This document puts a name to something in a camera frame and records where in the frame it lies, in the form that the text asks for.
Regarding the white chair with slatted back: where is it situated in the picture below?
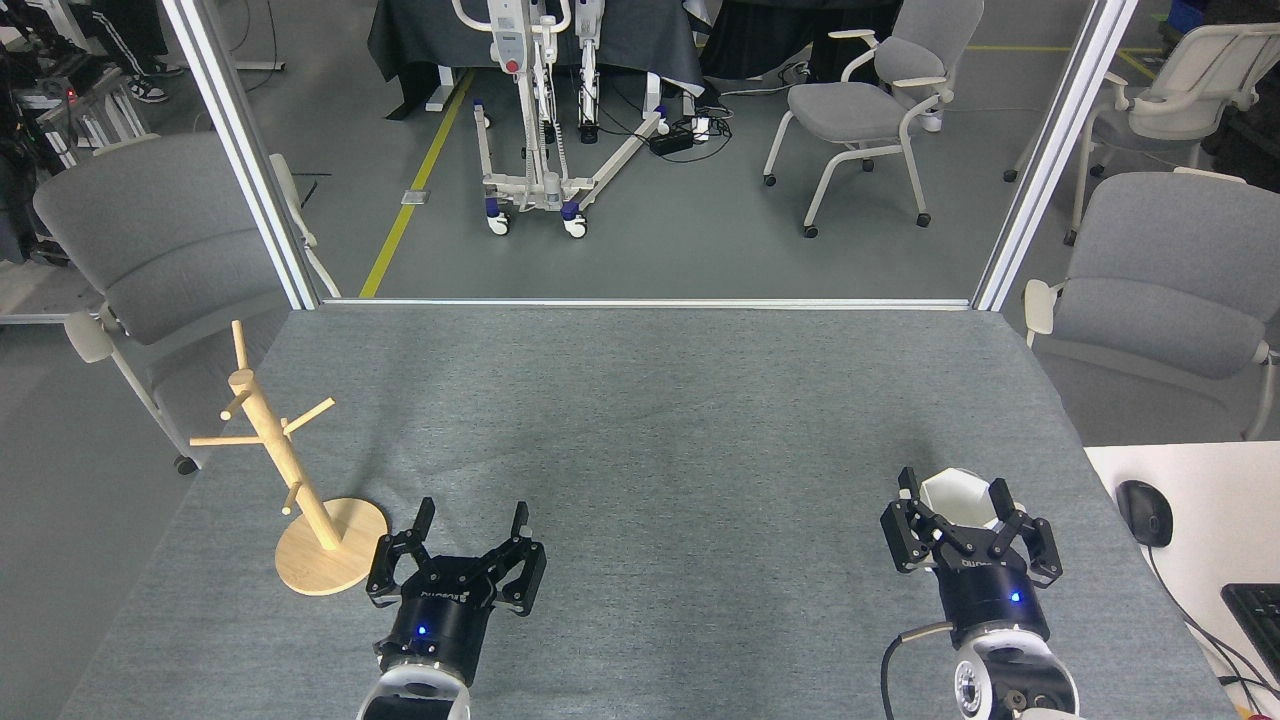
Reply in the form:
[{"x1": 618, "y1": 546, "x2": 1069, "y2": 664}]
[{"x1": 1003, "y1": 22, "x2": 1280, "y2": 248}]

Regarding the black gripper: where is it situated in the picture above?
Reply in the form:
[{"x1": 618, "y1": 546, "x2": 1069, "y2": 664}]
[
  {"x1": 366, "y1": 497, "x2": 548, "y2": 689},
  {"x1": 880, "y1": 467, "x2": 1064, "y2": 649}
]

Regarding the black keyboard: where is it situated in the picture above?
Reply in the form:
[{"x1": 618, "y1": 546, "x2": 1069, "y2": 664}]
[{"x1": 1221, "y1": 583, "x2": 1280, "y2": 683}]

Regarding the black cloth covered table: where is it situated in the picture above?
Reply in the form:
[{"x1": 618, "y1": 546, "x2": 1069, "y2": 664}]
[{"x1": 366, "y1": 0, "x2": 906, "y2": 122}]

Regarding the silver frame post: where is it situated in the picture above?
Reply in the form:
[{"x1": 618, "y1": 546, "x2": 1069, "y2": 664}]
[
  {"x1": 971, "y1": 0, "x2": 1141, "y2": 312},
  {"x1": 160, "y1": 0, "x2": 323, "y2": 312}
]

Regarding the white stand on wheels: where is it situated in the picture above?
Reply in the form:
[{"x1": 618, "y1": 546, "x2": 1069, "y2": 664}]
[{"x1": 450, "y1": 0, "x2": 671, "y2": 239}]

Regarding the white hexagonal cup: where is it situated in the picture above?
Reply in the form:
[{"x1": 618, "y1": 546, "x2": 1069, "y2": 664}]
[{"x1": 919, "y1": 467, "x2": 1004, "y2": 533}]

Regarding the wooden cup rack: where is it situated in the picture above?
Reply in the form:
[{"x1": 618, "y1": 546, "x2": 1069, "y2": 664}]
[{"x1": 189, "y1": 320, "x2": 390, "y2": 598}]

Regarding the silver frame crossbar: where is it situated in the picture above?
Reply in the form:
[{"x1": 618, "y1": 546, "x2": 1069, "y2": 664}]
[{"x1": 318, "y1": 297, "x2": 977, "y2": 311}]

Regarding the person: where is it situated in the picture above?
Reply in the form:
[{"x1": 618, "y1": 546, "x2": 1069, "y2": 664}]
[{"x1": 88, "y1": 0, "x2": 188, "y2": 104}]

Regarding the grey chair with white frame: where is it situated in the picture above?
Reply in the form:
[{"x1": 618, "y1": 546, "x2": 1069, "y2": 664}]
[
  {"x1": 32, "y1": 131, "x2": 343, "y2": 477},
  {"x1": 762, "y1": 0, "x2": 986, "y2": 240},
  {"x1": 1022, "y1": 166, "x2": 1280, "y2": 442}
]

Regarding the white desk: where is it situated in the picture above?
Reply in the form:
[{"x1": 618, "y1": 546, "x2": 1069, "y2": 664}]
[{"x1": 1084, "y1": 441, "x2": 1280, "y2": 720}]

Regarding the metal equipment cart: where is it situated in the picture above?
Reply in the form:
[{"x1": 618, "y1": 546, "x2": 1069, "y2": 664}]
[{"x1": 0, "y1": 45, "x2": 151, "y2": 171}]

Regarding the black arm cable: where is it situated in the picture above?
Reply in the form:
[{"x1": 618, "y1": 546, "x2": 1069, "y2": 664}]
[{"x1": 880, "y1": 620, "x2": 956, "y2": 720}]

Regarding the black computer mouse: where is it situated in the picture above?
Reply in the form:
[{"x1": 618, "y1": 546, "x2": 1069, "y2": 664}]
[{"x1": 1115, "y1": 480, "x2": 1175, "y2": 549}]

